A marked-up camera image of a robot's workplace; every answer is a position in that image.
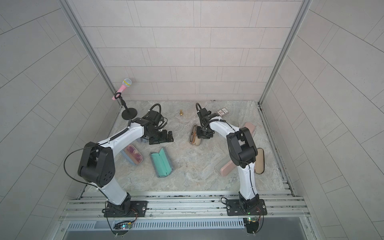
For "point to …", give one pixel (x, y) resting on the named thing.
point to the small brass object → (181, 113)
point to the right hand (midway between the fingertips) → (199, 135)
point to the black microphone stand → (129, 113)
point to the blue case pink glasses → (132, 154)
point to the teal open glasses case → (162, 163)
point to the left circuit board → (124, 225)
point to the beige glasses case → (193, 139)
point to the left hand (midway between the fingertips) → (170, 139)
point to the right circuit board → (252, 224)
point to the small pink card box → (222, 112)
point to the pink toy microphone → (126, 83)
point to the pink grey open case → (225, 167)
